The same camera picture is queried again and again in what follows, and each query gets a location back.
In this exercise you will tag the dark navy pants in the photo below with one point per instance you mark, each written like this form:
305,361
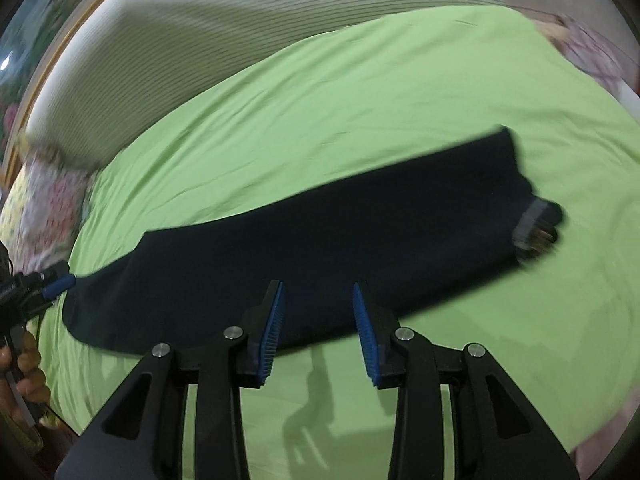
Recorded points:
320,250

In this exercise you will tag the person's left hand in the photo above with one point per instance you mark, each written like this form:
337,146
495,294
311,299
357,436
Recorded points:
25,375

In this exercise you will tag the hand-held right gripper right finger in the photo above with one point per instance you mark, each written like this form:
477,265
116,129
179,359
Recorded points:
364,333

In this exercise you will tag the wooden framed wall picture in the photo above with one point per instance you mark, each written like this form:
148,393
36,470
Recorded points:
35,45

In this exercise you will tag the green bed sheet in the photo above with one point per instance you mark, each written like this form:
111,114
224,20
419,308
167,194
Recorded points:
360,110

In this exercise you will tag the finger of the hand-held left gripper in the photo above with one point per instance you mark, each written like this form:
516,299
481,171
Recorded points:
59,285

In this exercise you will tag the pink floral blanket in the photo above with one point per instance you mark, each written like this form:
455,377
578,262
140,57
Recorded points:
595,55

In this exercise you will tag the floral pillow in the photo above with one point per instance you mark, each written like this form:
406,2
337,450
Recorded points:
42,205

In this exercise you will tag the white ribbed headboard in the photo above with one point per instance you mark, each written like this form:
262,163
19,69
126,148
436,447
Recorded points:
225,35

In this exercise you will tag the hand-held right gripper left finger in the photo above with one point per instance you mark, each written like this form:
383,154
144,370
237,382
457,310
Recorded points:
270,331

